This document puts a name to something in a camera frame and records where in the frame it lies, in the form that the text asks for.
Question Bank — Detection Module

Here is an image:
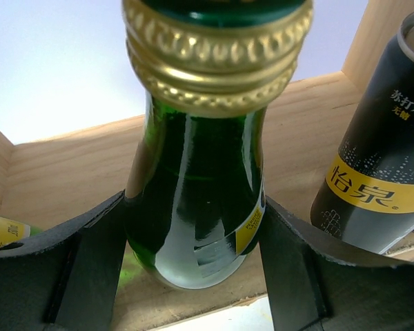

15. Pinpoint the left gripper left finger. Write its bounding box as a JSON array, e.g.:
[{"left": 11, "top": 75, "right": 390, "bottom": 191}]
[{"left": 0, "top": 192, "right": 126, "bottom": 330}]

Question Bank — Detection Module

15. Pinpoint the wooden two-tier shelf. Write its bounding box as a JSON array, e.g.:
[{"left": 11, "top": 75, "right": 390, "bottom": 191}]
[{"left": 2, "top": 1, "right": 414, "bottom": 330}]

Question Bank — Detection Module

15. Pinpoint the green glass bottle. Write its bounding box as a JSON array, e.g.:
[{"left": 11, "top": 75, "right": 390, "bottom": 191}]
[
  {"left": 0, "top": 216, "right": 43, "bottom": 248},
  {"left": 122, "top": 1, "right": 313, "bottom": 290}
]

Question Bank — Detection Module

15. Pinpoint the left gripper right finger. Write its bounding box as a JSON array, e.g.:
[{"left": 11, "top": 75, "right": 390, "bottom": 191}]
[{"left": 259, "top": 199, "right": 414, "bottom": 330}]

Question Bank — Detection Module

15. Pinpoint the black gold can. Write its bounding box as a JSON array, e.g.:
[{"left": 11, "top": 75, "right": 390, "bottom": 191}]
[{"left": 310, "top": 12, "right": 414, "bottom": 254}]

